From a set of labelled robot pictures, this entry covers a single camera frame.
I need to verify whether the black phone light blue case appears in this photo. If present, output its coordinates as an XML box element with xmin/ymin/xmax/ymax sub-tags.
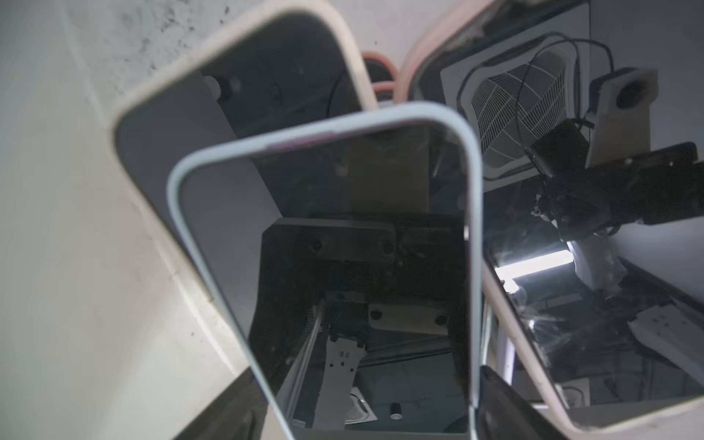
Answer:
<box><xmin>167</xmin><ymin>103</ymin><xmax>482</xmax><ymax>439</ymax></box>

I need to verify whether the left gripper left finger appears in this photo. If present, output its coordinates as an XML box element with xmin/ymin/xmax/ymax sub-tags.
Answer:
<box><xmin>175</xmin><ymin>368</ymin><xmax>269</xmax><ymax>440</ymax></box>

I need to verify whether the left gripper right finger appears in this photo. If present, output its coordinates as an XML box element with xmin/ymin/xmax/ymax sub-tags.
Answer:
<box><xmin>475</xmin><ymin>366</ymin><xmax>567</xmax><ymax>440</ymax></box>

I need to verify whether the black phone cream case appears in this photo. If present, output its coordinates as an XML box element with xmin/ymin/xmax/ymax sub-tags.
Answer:
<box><xmin>108</xmin><ymin>0</ymin><xmax>380</xmax><ymax>260</ymax></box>

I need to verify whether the black phone pink case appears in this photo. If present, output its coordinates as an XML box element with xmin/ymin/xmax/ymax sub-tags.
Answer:
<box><xmin>393</xmin><ymin>1</ymin><xmax>703</xmax><ymax>439</ymax></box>

